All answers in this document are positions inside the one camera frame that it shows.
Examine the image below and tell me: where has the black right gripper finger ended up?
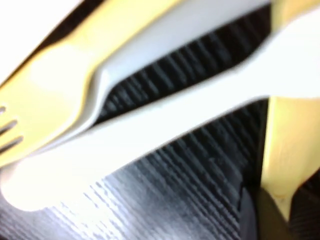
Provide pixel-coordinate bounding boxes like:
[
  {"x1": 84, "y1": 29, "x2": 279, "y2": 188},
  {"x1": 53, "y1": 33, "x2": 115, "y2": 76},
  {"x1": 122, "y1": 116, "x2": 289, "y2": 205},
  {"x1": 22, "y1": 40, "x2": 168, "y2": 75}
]
[{"x1": 237, "y1": 186, "x2": 293, "y2": 240}]

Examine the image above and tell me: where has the pale green plastic fork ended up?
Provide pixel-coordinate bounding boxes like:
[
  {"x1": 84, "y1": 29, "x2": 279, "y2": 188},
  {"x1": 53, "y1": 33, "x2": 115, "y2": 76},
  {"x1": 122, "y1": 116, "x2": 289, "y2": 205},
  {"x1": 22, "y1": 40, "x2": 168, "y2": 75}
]
[{"x1": 0, "y1": 14, "x2": 320, "y2": 212}]

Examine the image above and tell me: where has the yellow plastic knife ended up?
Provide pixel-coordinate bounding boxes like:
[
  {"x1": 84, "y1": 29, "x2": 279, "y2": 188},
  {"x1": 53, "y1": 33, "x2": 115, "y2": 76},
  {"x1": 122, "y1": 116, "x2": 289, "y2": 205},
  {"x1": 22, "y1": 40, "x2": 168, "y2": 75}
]
[{"x1": 259, "y1": 0, "x2": 320, "y2": 222}]

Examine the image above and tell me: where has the grey plastic knife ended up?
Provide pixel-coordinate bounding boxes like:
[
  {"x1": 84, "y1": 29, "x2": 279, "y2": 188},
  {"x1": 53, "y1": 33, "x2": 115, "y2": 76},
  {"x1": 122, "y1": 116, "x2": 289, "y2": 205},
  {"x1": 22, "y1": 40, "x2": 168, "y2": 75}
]
[{"x1": 67, "y1": 0, "x2": 273, "y2": 141}]

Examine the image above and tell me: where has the yellow plastic fork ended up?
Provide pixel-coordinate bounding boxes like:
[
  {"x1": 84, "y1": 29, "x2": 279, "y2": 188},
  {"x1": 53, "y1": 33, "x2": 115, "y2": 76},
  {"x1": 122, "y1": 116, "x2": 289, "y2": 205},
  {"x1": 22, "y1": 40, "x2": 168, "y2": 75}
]
[{"x1": 0, "y1": 0, "x2": 186, "y2": 168}]

